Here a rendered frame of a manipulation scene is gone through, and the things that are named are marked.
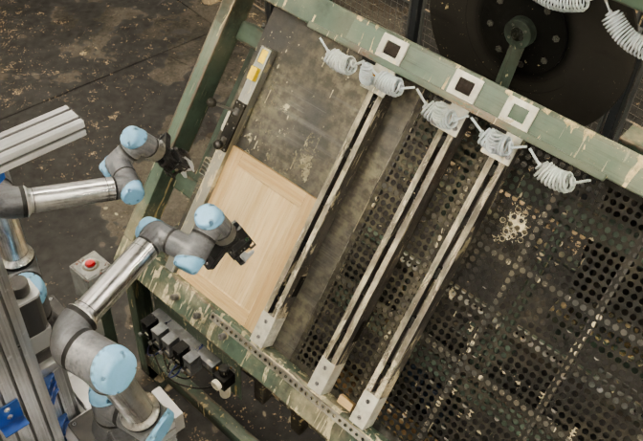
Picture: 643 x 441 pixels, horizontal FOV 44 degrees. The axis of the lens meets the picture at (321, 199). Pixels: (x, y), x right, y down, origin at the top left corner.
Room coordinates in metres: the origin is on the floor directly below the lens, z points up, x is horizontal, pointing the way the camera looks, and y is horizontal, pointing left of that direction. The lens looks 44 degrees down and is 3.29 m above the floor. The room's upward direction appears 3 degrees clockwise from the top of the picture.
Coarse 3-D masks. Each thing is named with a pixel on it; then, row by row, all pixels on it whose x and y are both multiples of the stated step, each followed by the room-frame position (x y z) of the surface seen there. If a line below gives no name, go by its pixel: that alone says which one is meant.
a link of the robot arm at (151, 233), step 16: (144, 224) 1.55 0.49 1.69; (160, 224) 1.55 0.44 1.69; (144, 240) 1.49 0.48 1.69; (160, 240) 1.50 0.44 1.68; (128, 256) 1.43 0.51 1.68; (144, 256) 1.45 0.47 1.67; (112, 272) 1.38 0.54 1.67; (128, 272) 1.39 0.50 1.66; (96, 288) 1.33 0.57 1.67; (112, 288) 1.34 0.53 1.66; (80, 304) 1.28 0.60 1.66; (96, 304) 1.29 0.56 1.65; (112, 304) 1.32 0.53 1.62; (64, 320) 1.22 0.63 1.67; (80, 320) 1.23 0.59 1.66; (96, 320) 1.25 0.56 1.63; (64, 336) 1.17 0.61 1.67
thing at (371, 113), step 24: (384, 48) 2.23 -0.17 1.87; (408, 48) 2.19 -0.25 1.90; (360, 72) 2.09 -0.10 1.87; (384, 96) 2.12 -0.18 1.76; (360, 120) 2.13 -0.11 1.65; (360, 144) 2.07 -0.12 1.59; (336, 168) 2.05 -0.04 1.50; (336, 192) 1.99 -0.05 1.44; (312, 216) 1.96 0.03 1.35; (312, 240) 1.91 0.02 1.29; (288, 264) 1.88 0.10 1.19; (288, 288) 1.82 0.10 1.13; (264, 312) 1.79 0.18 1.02; (264, 336) 1.73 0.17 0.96
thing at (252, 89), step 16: (256, 64) 2.47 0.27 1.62; (256, 80) 2.42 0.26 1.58; (240, 96) 2.41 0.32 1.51; (256, 96) 2.42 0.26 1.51; (240, 128) 2.35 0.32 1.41; (224, 160) 2.28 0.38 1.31; (208, 176) 2.26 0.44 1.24; (208, 192) 2.21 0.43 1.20; (192, 208) 2.20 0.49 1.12; (192, 224) 2.15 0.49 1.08; (176, 272) 2.07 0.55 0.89
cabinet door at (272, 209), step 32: (256, 160) 2.24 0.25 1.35; (224, 192) 2.21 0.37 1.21; (256, 192) 2.15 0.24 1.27; (288, 192) 2.10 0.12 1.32; (256, 224) 2.07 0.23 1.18; (288, 224) 2.03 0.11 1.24; (224, 256) 2.04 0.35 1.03; (256, 256) 1.99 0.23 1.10; (288, 256) 1.94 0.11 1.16; (224, 288) 1.95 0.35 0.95; (256, 288) 1.91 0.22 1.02; (256, 320) 1.82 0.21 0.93
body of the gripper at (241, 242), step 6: (234, 222) 1.63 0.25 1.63; (240, 228) 1.61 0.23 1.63; (240, 234) 1.62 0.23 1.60; (246, 234) 1.63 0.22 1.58; (234, 240) 1.58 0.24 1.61; (240, 240) 1.62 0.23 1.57; (246, 240) 1.64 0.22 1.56; (252, 240) 1.63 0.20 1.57; (222, 246) 1.57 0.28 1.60; (228, 246) 1.57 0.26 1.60; (234, 246) 1.61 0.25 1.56; (240, 246) 1.61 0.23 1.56; (246, 246) 1.63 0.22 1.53; (252, 246) 1.63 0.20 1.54; (228, 252) 1.59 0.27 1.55; (234, 252) 1.60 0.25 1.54; (240, 252) 1.62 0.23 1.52
